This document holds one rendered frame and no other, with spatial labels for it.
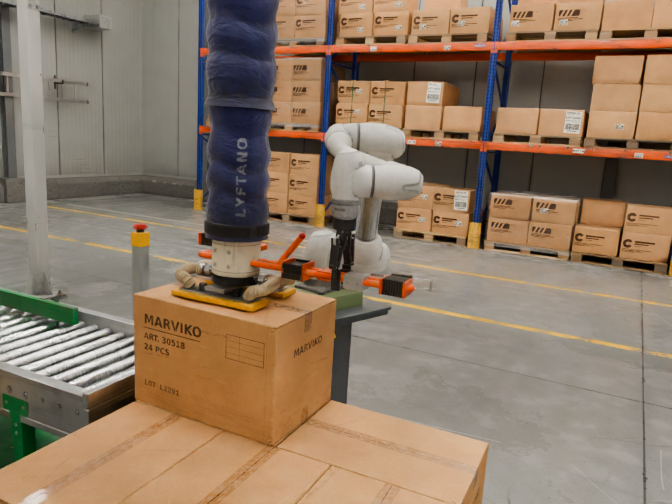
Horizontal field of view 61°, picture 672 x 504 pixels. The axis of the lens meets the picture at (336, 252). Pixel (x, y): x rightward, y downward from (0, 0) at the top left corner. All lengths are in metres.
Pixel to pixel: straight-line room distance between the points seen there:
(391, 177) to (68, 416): 1.41
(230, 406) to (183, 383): 0.20
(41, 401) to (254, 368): 0.87
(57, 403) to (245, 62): 1.36
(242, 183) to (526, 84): 8.61
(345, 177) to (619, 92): 7.23
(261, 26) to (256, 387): 1.14
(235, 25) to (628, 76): 7.31
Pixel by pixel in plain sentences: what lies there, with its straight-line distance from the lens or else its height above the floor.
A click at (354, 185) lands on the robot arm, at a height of 1.38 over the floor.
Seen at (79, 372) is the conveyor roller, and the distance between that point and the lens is 2.58.
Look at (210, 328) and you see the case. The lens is 1.94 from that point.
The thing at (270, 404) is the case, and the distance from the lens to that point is 1.88.
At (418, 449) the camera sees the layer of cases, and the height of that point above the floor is 0.54.
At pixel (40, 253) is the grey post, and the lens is 5.55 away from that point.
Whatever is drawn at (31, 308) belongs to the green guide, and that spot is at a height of 0.58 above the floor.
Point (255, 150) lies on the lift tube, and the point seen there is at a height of 1.47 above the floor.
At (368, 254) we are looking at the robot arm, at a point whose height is 1.01.
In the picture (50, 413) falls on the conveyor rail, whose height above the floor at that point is 0.48.
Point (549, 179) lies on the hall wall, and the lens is 10.13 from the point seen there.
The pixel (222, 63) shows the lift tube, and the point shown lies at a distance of 1.93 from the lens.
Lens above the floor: 1.52
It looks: 11 degrees down
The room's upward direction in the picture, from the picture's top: 3 degrees clockwise
